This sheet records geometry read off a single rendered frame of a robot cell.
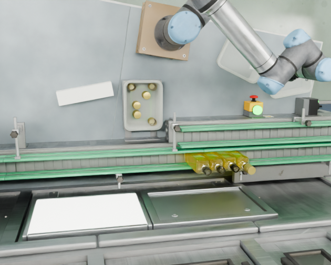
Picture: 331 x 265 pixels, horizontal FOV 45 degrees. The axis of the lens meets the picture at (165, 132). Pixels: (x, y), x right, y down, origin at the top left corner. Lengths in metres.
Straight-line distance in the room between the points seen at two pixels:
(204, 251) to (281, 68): 0.63
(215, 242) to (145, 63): 0.89
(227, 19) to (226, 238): 0.71
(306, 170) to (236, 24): 1.06
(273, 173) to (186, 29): 0.84
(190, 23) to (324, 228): 0.89
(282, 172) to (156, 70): 0.78
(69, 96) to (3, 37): 0.37
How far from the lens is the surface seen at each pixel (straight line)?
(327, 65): 1.37
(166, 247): 1.34
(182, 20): 1.57
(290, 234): 1.49
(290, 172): 2.06
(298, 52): 1.34
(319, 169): 2.13
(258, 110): 1.93
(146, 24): 1.77
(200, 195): 1.71
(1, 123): 1.90
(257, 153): 1.95
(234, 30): 1.23
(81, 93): 1.79
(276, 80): 1.30
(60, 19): 1.84
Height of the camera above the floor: 2.59
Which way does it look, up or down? 73 degrees down
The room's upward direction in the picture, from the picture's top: 134 degrees clockwise
